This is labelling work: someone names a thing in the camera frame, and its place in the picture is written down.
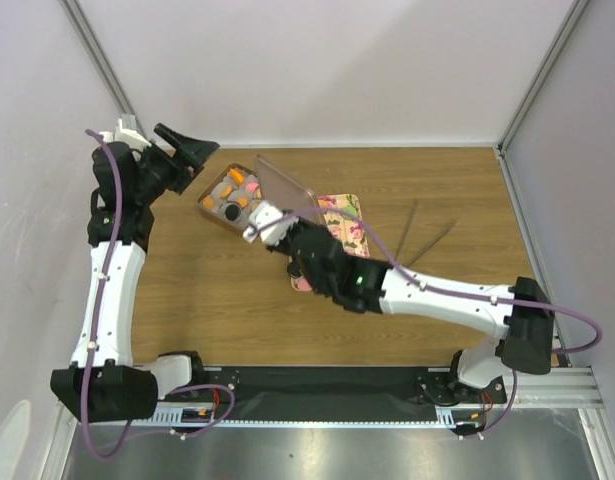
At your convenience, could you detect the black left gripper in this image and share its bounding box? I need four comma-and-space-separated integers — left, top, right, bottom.
132, 124, 218, 204

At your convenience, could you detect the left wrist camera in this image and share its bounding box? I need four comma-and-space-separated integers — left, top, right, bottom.
99, 114, 151, 152

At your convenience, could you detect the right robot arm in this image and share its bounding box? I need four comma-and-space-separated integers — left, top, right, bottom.
261, 219, 554, 402

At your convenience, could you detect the rose gold cookie tin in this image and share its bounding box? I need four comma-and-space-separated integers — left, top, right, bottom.
197, 163, 263, 235

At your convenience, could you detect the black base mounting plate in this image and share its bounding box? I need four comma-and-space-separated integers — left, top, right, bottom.
204, 366, 507, 423

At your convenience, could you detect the floral serving tray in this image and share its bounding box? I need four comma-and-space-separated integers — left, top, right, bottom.
289, 193, 370, 292

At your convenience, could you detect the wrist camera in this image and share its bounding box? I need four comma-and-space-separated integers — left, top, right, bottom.
99, 114, 151, 152
242, 200, 298, 247

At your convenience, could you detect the orange squirrel cookie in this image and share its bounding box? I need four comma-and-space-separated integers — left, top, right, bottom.
229, 169, 245, 185

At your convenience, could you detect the black sandwich cookie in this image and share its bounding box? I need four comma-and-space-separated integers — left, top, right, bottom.
224, 203, 241, 222
287, 263, 302, 279

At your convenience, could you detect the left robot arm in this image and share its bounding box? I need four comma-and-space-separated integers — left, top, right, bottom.
50, 124, 219, 423

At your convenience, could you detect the rose gold tin lid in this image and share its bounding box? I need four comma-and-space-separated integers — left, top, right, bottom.
254, 155, 324, 224

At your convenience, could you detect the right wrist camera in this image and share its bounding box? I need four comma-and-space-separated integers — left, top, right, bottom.
242, 200, 298, 247

